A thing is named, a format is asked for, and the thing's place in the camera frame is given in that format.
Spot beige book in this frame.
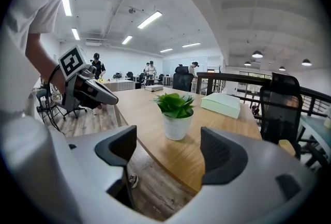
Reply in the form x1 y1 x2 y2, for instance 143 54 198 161
144 84 164 92

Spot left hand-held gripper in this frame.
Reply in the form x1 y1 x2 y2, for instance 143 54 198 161
58 45 119 113

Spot person's left forearm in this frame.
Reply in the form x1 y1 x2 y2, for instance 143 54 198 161
25 33 67 95

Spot green plant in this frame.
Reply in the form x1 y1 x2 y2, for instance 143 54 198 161
153 93 196 141

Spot ceiling strip lights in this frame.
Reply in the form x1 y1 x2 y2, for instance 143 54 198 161
61 0 202 53

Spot black mesh office chair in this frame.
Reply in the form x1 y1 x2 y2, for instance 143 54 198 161
172 65 194 92
259 72 331 167

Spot wooden table with white legs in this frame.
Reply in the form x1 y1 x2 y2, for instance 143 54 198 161
113 87 263 194

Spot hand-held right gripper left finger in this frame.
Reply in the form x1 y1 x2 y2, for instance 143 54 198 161
2 113 138 224

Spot black swivel chair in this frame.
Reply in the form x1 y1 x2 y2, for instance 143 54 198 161
36 88 87 123

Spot black wristband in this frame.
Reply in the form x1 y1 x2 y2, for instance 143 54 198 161
48 64 61 84

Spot person's white shirt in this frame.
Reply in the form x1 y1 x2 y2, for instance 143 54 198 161
0 0 78 125

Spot pale green flat box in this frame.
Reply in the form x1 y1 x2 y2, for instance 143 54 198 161
200 92 242 120

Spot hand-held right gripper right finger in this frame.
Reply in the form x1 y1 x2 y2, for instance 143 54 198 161
170 126 319 224

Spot black metal railing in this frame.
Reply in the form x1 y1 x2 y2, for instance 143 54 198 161
196 71 331 118

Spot light blue table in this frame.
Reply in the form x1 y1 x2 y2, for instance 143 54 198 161
297 114 331 152

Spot person's right shoe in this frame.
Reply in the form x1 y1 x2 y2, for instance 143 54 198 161
128 175 139 189

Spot person's black trousers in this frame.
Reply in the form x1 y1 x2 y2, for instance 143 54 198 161
107 166 136 210

